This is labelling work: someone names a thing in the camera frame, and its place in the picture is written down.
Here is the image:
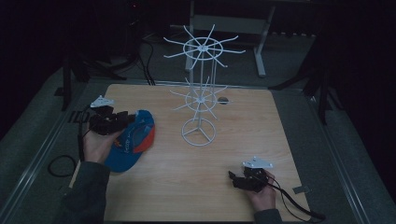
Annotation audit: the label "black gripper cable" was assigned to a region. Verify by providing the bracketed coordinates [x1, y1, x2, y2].
[47, 105, 93, 178]
[261, 175, 327, 223]

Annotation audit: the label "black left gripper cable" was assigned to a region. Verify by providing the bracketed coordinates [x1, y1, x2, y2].
[47, 105, 93, 178]

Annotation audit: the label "white wire hat rack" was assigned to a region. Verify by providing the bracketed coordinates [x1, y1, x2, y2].
[163, 23, 247, 147]

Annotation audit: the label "blue and orange cap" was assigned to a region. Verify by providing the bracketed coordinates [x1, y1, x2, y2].
[104, 109, 156, 174]

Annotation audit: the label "grey tape piece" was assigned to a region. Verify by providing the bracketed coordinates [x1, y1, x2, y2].
[291, 185, 311, 195]

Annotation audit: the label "black floor cables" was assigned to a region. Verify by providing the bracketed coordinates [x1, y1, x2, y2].
[129, 17, 157, 87]

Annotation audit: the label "black stand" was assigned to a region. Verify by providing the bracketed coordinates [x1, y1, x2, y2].
[268, 46, 345, 126]
[54, 52, 128, 112]

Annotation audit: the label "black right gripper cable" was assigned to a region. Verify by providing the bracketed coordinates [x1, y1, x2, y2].
[261, 175, 327, 223]

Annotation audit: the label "white metal desk frame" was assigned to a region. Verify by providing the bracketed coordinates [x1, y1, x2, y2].
[185, 0, 276, 78]

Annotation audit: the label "person's right hand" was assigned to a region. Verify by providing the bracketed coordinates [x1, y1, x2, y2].
[245, 170, 277, 213]

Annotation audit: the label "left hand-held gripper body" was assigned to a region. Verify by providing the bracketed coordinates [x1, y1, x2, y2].
[88, 95, 129, 136]

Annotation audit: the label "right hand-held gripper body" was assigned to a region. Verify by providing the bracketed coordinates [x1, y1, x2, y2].
[236, 156, 275, 193]

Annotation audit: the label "person's left hand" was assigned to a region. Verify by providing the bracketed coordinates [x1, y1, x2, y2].
[81, 126, 124, 165]

